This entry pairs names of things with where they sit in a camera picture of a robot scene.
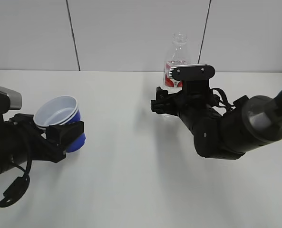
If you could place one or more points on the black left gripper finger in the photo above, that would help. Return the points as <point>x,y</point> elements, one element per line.
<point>70,136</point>
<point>26,120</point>

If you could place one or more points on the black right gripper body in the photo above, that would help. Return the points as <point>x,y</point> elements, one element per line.
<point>197,112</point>

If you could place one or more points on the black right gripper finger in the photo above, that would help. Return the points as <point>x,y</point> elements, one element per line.
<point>165,106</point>
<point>166,93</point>

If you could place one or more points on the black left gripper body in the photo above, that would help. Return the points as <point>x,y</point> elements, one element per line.
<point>22,144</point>

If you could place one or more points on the blue paper cup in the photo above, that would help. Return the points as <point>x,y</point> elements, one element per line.
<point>62,111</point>

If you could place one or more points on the clear Wahaha water bottle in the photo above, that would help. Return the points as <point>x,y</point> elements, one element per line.
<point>177,55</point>

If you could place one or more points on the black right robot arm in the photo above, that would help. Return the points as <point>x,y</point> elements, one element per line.
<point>221,130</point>

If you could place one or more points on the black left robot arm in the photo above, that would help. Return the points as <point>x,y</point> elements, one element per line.
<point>21,139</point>

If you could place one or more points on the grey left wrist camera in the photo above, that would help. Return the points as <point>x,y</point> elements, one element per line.
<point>9,100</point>

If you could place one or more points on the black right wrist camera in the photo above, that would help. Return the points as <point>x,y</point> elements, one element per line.
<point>194,72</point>

